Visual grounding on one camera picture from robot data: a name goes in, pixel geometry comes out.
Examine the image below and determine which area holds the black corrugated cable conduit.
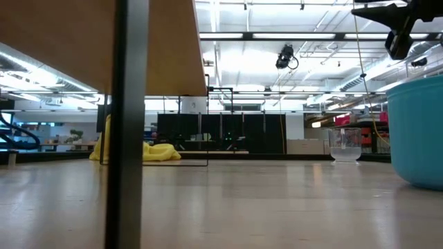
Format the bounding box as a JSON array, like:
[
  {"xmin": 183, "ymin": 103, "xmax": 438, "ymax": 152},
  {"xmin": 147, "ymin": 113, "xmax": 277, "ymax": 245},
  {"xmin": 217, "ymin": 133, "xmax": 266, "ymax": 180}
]
[{"xmin": 0, "ymin": 111, "xmax": 42, "ymax": 151}]

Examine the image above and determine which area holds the black overhead camera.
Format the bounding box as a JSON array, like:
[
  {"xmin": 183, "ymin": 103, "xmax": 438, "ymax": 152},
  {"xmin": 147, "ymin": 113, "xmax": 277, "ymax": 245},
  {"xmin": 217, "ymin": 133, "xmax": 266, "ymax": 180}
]
[{"xmin": 275, "ymin": 44, "xmax": 300, "ymax": 71}]

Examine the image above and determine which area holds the black monitor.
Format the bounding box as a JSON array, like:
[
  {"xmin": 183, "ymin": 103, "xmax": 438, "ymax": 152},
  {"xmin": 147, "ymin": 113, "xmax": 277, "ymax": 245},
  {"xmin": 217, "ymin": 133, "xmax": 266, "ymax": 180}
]
[{"xmin": 96, "ymin": 103, "xmax": 112, "ymax": 133}]

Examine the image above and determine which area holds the rack with red bins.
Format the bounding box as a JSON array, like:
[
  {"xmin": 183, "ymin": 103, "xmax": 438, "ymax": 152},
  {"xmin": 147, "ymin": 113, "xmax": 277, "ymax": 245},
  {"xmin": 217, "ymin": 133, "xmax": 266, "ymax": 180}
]
[{"xmin": 328, "ymin": 111, "xmax": 390, "ymax": 155}]

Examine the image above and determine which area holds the black table frame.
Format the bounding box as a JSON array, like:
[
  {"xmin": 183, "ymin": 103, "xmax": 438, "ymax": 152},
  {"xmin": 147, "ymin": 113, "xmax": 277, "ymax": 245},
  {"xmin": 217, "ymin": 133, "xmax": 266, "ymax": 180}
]
[{"xmin": 0, "ymin": 150, "xmax": 392, "ymax": 166}]

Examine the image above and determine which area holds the wooden shelf with black legs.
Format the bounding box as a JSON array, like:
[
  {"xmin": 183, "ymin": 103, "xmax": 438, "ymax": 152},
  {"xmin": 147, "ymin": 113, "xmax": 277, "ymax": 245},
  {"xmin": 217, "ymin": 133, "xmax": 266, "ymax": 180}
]
[{"xmin": 0, "ymin": 0, "xmax": 210, "ymax": 249}]

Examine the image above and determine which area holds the beige cabinet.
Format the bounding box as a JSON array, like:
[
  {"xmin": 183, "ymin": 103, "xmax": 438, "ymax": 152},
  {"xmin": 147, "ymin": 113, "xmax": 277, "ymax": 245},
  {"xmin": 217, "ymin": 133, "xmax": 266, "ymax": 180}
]
[{"xmin": 286, "ymin": 138, "xmax": 330, "ymax": 155}]

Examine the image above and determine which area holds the yellow cloth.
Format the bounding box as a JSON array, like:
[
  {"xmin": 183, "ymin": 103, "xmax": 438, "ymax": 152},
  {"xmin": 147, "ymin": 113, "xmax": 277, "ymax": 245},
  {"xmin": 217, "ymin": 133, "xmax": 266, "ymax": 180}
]
[{"xmin": 89, "ymin": 113, "xmax": 182, "ymax": 163}]

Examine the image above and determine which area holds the wooden desk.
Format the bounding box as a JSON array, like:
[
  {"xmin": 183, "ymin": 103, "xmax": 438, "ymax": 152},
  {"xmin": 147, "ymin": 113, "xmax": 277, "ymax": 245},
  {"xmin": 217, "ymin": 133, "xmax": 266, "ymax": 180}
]
[{"xmin": 39, "ymin": 140, "xmax": 98, "ymax": 152}]

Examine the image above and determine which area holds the potted plant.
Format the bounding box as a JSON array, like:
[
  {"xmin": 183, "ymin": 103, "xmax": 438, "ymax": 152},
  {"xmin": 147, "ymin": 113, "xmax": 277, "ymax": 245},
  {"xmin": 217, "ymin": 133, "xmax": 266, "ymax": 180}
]
[{"xmin": 66, "ymin": 129, "xmax": 84, "ymax": 145}]

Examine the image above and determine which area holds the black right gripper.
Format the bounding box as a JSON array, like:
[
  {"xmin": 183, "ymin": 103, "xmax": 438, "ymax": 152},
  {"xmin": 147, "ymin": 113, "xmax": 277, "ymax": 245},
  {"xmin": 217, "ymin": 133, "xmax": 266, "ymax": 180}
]
[{"xmin": 351, "ymin": 0, "xmax": 443, "ymax": 32}]

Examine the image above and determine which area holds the yellow hanging cable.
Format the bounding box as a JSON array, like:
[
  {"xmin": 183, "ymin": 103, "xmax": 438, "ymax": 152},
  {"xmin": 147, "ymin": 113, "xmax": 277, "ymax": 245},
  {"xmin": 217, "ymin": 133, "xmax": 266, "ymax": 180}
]
[{"xmin": 352, "ymin": 0, "xmax": 391, "ymax": 148}]

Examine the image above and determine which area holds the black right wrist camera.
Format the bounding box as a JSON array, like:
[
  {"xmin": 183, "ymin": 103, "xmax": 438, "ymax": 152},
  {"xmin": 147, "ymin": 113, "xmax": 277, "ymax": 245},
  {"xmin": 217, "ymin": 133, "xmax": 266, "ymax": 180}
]
[{"xmin": 384, "ymin": 30, "xmax": 415, "ymax": 61}]

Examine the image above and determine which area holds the blue mug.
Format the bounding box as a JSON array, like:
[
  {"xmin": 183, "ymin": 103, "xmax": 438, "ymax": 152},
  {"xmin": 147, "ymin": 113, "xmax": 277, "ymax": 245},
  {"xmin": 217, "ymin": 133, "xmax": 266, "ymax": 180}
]
[{"xmin": 386, "ymin": 75, "xmax": 443, "ymax": 192}]

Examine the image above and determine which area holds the thin yellow hanging cord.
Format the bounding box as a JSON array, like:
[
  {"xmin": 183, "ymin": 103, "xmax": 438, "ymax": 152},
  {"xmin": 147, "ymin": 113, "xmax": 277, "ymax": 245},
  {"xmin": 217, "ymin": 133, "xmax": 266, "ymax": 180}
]
[{"xmin": 279, "ymin": 113, "xmax": 286, "ymax": 155}]

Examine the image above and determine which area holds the clear plastic cup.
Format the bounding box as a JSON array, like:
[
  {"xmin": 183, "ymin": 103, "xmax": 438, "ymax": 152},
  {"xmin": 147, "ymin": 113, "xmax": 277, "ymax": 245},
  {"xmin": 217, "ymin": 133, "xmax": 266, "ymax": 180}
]
[{"xmin": 327, "ymin": 127, "xmax": 363, "ymax": 165}]

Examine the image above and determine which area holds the black partition screen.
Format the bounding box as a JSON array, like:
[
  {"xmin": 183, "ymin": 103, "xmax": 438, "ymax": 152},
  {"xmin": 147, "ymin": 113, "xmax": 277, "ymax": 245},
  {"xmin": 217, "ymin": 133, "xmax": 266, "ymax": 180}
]
[{"xmin": 157, "ymin": 113, "xmax": 287, "ymax": 155}]

